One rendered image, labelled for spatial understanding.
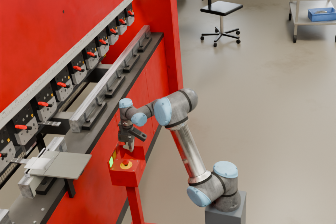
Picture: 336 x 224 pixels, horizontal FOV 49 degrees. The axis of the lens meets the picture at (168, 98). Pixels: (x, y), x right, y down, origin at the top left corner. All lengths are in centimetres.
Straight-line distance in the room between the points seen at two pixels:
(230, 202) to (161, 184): 139
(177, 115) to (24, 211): 90
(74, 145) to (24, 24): 82
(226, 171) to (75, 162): 77
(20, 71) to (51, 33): 33
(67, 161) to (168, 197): 129
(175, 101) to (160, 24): 220
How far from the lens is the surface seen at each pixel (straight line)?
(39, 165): 205
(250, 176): 326
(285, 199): 311
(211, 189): 175
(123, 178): 224
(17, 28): 186
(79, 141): 236
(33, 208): 202
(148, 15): 379
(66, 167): 198
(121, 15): 301
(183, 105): 166
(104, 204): 261
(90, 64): 248
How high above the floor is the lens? 221
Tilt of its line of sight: 31 degrees down
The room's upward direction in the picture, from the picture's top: 6 degrees counter-clockwise
